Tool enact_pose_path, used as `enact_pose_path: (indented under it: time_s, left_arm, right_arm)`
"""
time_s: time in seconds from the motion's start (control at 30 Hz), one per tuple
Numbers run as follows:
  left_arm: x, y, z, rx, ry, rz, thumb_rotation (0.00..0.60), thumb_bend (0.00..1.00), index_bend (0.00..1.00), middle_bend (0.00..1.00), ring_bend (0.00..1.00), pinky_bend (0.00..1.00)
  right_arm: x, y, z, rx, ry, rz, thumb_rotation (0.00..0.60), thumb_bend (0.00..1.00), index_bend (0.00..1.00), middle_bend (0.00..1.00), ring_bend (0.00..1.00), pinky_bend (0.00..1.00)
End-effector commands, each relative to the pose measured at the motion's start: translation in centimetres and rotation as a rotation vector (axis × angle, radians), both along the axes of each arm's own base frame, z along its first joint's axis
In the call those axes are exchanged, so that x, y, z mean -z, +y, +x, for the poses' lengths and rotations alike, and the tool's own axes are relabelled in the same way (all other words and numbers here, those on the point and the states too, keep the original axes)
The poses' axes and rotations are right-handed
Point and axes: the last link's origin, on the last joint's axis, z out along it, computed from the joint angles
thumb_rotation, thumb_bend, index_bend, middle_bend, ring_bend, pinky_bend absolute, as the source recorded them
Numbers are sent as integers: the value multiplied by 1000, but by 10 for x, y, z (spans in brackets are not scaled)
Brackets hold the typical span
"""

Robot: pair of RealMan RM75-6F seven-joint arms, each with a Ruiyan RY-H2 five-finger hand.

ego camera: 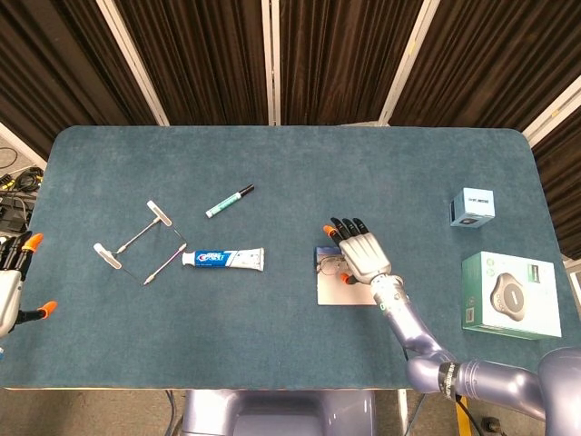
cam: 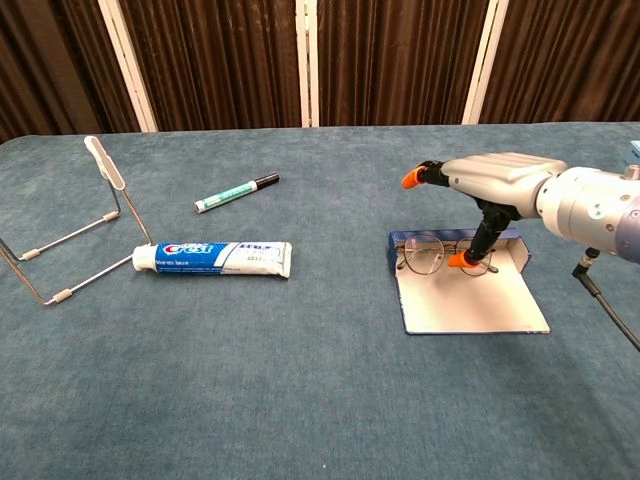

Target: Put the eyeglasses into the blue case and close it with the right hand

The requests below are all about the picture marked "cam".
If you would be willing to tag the silver right hand orange fingertips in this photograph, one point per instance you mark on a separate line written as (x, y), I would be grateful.
(500, 175)

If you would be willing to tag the round wire-frame eyeglasses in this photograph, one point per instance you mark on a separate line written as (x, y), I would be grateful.
(420, 255)

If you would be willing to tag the blue glasses case white lining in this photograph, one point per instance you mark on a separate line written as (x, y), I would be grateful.
(475, 305)

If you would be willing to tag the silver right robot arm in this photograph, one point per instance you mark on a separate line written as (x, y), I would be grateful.
(585, 210)

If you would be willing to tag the brown curtain panel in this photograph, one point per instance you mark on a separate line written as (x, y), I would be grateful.
(50, 60)
(570, 60)
(215, 60)
(395, 60)

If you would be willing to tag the pale blue cardboard box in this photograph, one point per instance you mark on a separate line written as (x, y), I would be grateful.
(636, 152)

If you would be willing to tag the green white marker black cap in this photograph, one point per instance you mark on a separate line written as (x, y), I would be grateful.
(235, 192)

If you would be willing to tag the blue tablecloth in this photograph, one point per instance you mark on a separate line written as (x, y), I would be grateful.
(300, 375)

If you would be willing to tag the Crest toothpaste tube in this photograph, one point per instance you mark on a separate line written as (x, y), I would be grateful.
(215, 257)

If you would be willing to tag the white frame post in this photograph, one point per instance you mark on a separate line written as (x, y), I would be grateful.
(127, 65)
(303, 60)
(485, 60)

